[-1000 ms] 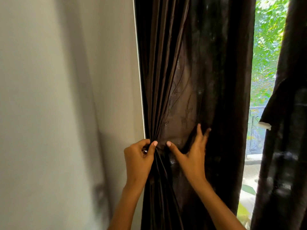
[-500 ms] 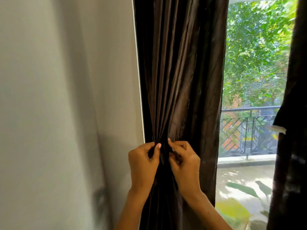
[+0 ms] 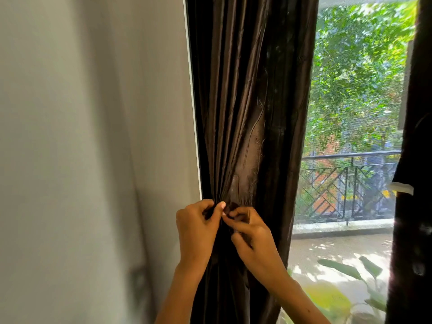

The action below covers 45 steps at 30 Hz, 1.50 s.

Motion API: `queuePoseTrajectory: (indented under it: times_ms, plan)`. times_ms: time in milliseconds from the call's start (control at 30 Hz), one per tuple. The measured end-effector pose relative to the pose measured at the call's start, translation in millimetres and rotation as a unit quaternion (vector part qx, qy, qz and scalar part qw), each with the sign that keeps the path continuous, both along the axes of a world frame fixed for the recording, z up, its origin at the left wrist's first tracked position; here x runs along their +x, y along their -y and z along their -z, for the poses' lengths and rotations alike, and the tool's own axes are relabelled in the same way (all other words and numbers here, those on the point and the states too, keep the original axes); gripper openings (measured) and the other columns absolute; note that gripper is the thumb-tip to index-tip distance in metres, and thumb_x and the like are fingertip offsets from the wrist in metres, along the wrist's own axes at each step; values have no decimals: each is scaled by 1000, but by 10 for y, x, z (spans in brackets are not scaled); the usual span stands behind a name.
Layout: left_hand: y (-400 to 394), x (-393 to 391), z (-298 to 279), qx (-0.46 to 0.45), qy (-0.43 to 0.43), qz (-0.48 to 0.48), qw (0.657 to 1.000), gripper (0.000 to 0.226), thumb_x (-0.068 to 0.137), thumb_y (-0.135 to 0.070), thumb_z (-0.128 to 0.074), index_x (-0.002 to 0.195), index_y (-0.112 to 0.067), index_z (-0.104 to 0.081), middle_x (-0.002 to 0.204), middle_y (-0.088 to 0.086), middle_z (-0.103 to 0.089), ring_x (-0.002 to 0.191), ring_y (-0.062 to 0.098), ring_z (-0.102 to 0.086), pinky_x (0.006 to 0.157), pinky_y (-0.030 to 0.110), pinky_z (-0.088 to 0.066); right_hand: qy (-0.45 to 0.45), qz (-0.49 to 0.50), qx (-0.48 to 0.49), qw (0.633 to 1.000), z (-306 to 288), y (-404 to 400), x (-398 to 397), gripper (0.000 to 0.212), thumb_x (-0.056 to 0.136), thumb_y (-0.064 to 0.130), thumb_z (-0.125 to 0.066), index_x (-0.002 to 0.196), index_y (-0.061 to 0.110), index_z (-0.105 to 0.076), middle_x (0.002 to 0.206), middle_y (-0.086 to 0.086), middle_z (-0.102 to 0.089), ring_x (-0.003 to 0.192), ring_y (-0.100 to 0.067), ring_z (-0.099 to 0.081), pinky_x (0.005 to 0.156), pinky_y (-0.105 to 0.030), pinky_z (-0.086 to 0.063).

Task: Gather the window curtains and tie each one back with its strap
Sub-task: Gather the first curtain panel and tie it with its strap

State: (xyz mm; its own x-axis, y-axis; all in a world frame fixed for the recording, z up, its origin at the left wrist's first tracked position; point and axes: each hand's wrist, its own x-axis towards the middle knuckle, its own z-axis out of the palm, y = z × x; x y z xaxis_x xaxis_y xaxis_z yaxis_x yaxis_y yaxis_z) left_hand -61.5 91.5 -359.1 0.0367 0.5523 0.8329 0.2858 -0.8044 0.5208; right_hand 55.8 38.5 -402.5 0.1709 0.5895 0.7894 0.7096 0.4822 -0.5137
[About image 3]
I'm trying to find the person's left hand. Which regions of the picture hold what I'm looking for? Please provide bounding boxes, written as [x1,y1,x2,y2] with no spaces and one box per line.
[175,198,227,271]

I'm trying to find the green trees outside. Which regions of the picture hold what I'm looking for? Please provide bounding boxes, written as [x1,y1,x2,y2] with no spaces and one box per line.
[302,0,419,156]

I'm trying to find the dark brown curtain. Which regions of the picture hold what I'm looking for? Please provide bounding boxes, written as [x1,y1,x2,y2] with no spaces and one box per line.
[384,0,432,324]
[185,0,320,324]

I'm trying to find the black metal balcony railing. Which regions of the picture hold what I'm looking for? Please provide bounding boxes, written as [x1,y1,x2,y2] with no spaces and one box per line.
[293,150,402,226]

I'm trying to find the large green plant leaves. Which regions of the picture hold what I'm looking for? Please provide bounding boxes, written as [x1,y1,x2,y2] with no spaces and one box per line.
[276,254,392,324]

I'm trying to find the person's right hand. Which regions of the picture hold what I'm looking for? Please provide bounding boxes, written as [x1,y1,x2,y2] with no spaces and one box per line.
[221,206,291,291]

